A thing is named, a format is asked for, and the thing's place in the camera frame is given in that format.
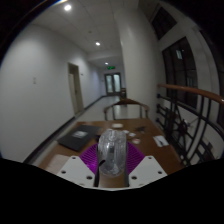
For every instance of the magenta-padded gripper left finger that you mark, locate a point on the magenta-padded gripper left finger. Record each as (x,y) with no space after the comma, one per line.
(76,169)

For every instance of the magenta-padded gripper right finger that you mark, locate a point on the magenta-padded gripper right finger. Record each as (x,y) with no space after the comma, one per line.
(146,170)

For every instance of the transparent computer mouse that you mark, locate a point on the transparent computer mouse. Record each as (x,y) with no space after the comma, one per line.
(112,151)

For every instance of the white paper sheet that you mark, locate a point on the white paper sheet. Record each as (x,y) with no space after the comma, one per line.
(160,141)

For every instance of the small white card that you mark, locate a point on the small white card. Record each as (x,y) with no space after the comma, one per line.
(117,125)

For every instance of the wooden armchair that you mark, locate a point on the wooden armchair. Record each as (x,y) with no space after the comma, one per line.
(126,102)

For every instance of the beige room door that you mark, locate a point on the beige room door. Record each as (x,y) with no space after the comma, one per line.
(75,88)

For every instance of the wooden-topped metal railing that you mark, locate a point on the wooden-topped metal railing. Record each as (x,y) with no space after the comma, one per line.
(190,90)

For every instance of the glass double door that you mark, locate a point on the glass double door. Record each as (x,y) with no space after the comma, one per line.
(112,84)

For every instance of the dark tall window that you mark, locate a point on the dark tall window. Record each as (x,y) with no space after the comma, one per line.
(180,71)

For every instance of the green exit sign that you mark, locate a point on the green exit sign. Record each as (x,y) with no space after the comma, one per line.
(111,67)

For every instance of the ceiling lights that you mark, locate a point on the ceiling lights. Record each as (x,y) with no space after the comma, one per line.
(67,7)

